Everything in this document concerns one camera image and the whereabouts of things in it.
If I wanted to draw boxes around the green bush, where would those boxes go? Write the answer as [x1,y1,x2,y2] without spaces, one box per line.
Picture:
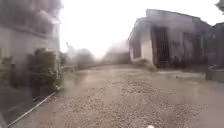
[31,47,64,93]

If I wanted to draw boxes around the gravel road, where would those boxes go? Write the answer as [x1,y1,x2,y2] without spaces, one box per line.
[9,63,224,128]

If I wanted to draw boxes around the thin pale pipe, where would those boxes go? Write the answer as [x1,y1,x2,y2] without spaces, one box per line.
[6,91,58,128]

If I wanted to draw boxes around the grey building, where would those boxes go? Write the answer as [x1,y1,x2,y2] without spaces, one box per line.
[0,0,64,88]

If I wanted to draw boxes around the low wall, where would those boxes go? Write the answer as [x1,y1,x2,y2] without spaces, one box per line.
[204,64,224,83]

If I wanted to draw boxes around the pale building with dark door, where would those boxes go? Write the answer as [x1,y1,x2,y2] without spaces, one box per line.
[128,8,224,70]

